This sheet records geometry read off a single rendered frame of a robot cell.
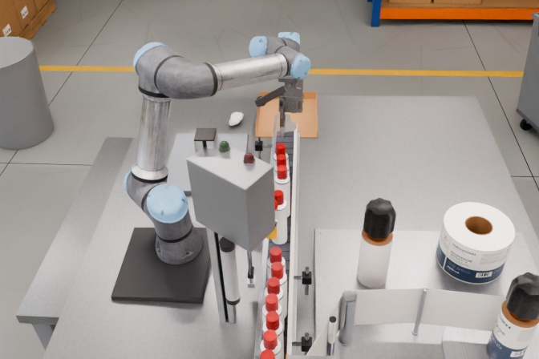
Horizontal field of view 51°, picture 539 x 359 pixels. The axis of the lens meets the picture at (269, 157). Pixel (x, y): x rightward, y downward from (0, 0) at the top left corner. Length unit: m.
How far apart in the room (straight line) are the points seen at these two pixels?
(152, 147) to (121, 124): 2.32
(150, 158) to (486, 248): 1.02
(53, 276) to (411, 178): 1.30
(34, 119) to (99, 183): 1.76
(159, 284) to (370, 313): 0.65
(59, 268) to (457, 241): 1.24
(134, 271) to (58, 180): 1.91
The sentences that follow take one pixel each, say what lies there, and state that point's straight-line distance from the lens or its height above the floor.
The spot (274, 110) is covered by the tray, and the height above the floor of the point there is 0.83.
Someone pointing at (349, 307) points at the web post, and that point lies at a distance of 1.47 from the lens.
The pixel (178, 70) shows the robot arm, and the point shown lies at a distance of 1.54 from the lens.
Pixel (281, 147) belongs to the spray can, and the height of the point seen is 1.08.
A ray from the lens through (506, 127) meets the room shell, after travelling 4.07.
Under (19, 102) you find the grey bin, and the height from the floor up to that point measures 0.36.
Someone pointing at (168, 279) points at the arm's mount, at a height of 0.86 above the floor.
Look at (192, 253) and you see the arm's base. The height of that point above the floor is 0.89.
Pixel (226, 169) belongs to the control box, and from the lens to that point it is 1.18.
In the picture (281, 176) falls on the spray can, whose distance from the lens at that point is 1.78.
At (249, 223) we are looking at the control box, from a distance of 1.19.
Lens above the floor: 2.22
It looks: 38 degrees down
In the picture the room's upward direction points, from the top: 2 degrees counter-clockwise
